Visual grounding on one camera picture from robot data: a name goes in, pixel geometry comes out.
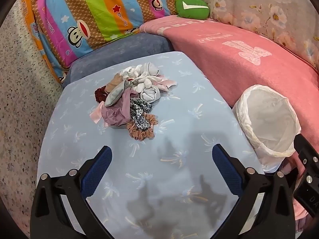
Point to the mauve cloth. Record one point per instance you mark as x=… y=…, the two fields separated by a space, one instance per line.
x=114 y=115

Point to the tan sock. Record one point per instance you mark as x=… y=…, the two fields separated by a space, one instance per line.
x=114 y=82

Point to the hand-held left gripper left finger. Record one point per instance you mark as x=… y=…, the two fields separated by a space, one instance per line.
x=97 y=171

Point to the floral beige pillow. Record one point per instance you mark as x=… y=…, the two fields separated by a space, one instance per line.
x=261 y=12

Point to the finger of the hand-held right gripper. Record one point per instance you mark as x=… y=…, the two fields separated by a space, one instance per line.
x=307 y=159

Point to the white sock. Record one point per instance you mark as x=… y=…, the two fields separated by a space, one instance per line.
x=149 y=93

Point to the peach polka-dot scrunchie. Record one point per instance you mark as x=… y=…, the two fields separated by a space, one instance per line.
x=133 y=129

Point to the light blue palm print cloth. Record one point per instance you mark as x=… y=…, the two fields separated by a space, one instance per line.
x=169 y=129

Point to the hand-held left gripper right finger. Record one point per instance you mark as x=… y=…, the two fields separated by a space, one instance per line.
x=226 y=171

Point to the dark red velvet scrunchie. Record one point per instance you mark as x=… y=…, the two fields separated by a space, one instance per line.
x=98 y=95

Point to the green plush cushion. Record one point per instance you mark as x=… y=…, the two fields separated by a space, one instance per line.
x=192 y=7

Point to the white lined trash bin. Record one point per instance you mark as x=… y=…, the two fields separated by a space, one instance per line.
x=269 y=119

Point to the blue-grey cushion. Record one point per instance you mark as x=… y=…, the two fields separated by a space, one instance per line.
x=119 y=52

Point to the striped monkey print pillow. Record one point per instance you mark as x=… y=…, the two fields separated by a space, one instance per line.
x=82 y=17

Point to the pink ribbon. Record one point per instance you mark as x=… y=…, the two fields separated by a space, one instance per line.
x=96 y=114

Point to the pale pink cloth scrap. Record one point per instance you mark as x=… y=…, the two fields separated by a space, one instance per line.
x=167 y=84

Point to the leopard print scrunchie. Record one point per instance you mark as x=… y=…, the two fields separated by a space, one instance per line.
x=139 y=119

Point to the grey sock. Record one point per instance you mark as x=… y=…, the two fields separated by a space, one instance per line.
x=114 y=97

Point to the pink blanket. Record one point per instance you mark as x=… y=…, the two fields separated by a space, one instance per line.
x=236 y=54

